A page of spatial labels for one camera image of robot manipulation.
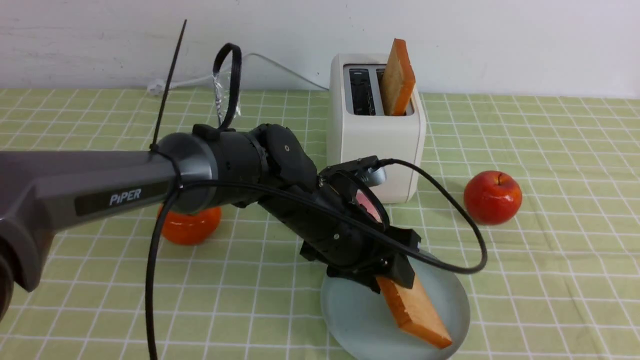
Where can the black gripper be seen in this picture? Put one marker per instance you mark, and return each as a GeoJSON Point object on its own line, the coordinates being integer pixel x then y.
{"type": "Point", "coordinates": [347, 251]}

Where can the orange persimmon with green leaf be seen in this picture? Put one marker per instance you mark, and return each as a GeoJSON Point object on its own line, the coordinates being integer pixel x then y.
{"type": "Point", "coordinates": [191, 229]}

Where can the green checkered tablecloth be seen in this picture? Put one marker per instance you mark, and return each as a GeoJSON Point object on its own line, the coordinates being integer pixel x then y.
{"type": "Point", "coordinates": [561, 283]}

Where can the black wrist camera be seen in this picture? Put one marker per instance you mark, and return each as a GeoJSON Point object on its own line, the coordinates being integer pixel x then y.
{"type": "Point", "coordinates": [361, 174]}

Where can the light blue round plate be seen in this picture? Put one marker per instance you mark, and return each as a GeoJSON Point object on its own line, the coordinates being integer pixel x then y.
{"type": "Point", "coordinates": [360, 321]}

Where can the pink peach with leaf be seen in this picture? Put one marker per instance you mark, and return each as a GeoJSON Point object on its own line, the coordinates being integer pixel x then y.
{"type": "Point", "coordinates": [369, 206]}

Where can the toast slice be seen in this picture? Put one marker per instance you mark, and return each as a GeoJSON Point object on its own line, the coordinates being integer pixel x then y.
{"type": "Point", "coordinates": [414, 313]}
{"type": "Point", "coordinates": [398, 80]}

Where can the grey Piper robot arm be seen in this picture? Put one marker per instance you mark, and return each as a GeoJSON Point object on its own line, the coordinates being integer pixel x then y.
{"type": "Point", "coordinates": [339, 219]}

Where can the black zip tie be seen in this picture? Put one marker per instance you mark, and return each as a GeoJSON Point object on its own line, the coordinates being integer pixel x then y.
{"type": "Point", "coordinates": [158, 124]}

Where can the red apple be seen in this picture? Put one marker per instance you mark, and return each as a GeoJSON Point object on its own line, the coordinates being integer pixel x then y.
{"type": "Point", "coordinates": [492, 197]}

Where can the white two-slot toaster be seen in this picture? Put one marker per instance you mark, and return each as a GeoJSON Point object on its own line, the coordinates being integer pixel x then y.
{"type": "Point", "coordinates": [356, 124]}

